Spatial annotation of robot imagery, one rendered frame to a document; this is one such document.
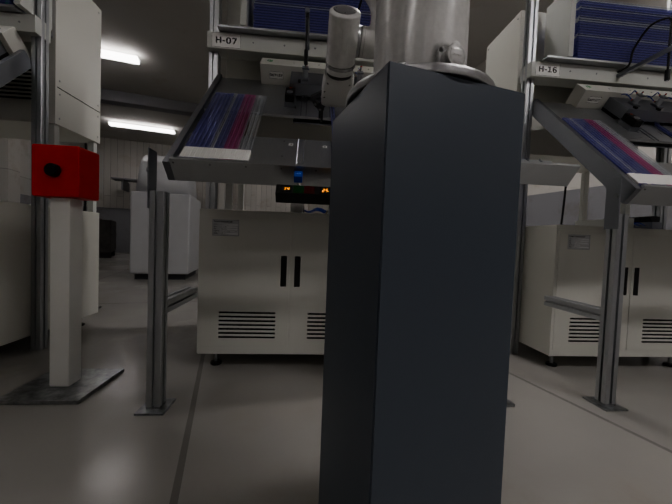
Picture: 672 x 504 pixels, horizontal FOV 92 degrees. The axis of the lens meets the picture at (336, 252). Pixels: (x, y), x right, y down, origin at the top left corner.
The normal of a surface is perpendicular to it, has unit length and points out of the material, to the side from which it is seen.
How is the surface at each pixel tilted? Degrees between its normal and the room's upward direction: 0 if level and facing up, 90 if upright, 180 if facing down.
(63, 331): 90
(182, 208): 90
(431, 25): 90
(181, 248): 90
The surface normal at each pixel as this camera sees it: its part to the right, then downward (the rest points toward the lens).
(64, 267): 0.08, 0.04
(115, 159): 0.32, 0.05
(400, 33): -0.55, 0.01
